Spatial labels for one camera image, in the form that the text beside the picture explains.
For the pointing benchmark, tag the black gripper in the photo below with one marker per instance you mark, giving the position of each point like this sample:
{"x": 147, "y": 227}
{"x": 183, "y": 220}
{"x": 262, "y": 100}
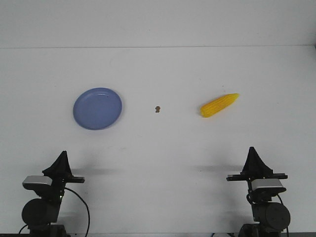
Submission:
{"x": 56, "y": 171}
{"x": 259, "y": 167}

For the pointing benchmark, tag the blue round plate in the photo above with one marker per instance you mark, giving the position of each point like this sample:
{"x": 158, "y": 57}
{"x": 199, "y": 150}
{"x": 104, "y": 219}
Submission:
{"x": 97, "y": 108}

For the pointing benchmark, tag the yellow corn cob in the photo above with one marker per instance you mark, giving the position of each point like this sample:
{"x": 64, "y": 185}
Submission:
{"x": 211, "y": 108}

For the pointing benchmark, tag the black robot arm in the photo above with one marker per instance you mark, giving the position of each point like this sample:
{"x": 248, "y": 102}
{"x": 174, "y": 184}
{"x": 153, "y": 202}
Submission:
{"x": 40, "y": 212}
{"x": 270, "y": 215}

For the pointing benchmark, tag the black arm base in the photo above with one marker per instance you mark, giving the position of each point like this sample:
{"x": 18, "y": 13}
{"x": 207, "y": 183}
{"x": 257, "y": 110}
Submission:
{"x": 48, "y": 230}
{"x": 255, "y": 230}

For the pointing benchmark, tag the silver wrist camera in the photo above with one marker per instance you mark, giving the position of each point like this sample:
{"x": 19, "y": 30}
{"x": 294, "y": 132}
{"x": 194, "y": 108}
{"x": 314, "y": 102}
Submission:
{"x": 272, "y": 186}
{"x": 37, "y": 183}

